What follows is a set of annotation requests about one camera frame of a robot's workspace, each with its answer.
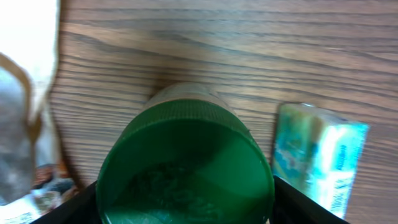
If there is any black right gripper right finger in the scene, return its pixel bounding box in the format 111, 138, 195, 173
269, 175, 349, 224

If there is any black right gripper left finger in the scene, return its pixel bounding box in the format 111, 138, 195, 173
32, 182, 101, 224

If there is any brown snack pouch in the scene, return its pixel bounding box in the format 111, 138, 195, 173
1, 0, 77, 223

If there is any teal tissue pack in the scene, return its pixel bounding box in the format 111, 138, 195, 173
272, 103, 369, 218

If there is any green lid jar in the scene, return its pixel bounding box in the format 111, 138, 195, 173
96, 83, 274, 224

